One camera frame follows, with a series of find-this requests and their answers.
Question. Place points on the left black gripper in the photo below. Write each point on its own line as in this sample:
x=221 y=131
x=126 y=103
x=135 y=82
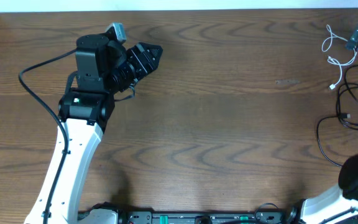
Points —
x=146 y=66

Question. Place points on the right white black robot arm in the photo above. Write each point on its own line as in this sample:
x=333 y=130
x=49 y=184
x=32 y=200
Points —
x=339 y=204

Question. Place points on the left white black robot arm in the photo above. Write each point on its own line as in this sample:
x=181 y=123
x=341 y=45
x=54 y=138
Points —
x=104 y=67

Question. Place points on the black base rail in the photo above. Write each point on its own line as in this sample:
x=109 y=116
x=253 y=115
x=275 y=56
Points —
x=216 y=217

